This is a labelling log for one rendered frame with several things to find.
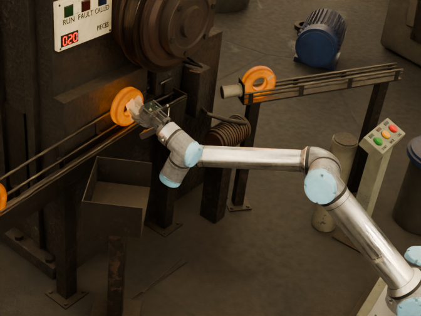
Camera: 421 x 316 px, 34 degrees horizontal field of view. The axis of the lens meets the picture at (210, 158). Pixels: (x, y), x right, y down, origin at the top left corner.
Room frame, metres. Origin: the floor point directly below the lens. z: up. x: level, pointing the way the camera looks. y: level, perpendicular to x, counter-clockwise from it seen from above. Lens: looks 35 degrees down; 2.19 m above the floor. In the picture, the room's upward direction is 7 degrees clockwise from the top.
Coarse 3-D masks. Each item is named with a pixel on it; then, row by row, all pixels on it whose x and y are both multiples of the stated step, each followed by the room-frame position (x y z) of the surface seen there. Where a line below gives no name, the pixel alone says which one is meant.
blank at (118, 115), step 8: (128, 88) 2.32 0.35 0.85; (120, 96) 2.27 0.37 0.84; (128, 96) 2.29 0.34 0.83; (136, 96) 2.33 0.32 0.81; (112, 104) 2.26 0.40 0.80; (120, 104) 2.26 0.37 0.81; (112, 112) 2.25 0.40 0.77; (120, 112) 2.26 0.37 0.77; (120, 120) 2.26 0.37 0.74; (128, 120) 2.30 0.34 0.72
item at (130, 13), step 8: (128, 0) 2.32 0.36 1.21; (136, 0) 2.30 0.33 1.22; (144, 0) 2.30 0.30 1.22; (128, 8) 2.30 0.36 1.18; (136, 8) 2.28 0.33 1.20; (128, 16) 2.29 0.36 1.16; (136, 16) 2.27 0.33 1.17; (128, 24) 2.29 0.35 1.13; (136, 24) 2.27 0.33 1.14; (128, 32) 2.29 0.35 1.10; (136, 32) 2.27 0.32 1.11; (128, 40) 2.29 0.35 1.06; (136, 40) 2.28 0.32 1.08; (128, 48) 2.31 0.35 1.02; (136, 48) 2.28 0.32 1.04; (136, 56) 2.28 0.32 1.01; (144, 56) 2.32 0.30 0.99; (144, 64) 2.32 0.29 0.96; (152, 64) 2.36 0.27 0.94; (176, 64) 2.48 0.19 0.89; (160, 72) 2.40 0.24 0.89
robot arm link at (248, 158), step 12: (204, 156) 2.22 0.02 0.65; (216, 156) 2.21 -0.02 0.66; (228, 156) 2.20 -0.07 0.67; (240, 156) 2.19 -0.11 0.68; (252, 156) 2.19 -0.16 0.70; (264, 156) 2.18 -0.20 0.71; (276, 156) 2.17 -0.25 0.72; (288, 156) 2.16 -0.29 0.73; (300, 156) 2.16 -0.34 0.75; (312, 156) 2.13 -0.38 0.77; (324, 156) 2.11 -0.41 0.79; (240, 168) 2.19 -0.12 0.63; (252, 168) 2.18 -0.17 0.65; (264, 168) 2.17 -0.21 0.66; (276, 168) 2.16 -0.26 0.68; (288, 168) 2.14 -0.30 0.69; (300, 168) 2.13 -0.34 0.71
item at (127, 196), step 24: (96, 168) 2.01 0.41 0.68; (120, 168) 2.02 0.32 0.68; (144, 168) 2.02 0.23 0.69; (96, 192) 1.96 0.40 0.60; (120, 192) 1.98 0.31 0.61; (144, 192) 1.99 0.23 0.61; (96, 216) 1.76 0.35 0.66; (120, 216) 1.77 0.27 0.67; (144, 216) 1.87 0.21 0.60; (120, 240) 1.89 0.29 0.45; (120, 264) 1.89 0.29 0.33; (120, 288) 1.89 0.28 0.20; (96, 312) 1.92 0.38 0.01; (120, 312) 1.89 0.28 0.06
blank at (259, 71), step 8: (248, 72) 2.75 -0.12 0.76; (256, 72) 2.74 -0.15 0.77; (264, 72) 2.76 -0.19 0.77; (272, 72) 2.77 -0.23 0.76; (248, 80) 2.73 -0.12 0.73; (264, 80) 2.79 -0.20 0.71; (272, 80) 2.77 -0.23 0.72; (248, 88) 2.73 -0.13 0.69; (256, 88) 2.77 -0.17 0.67; (264, 88) 2.76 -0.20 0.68; (264, 96) 2.76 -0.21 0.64
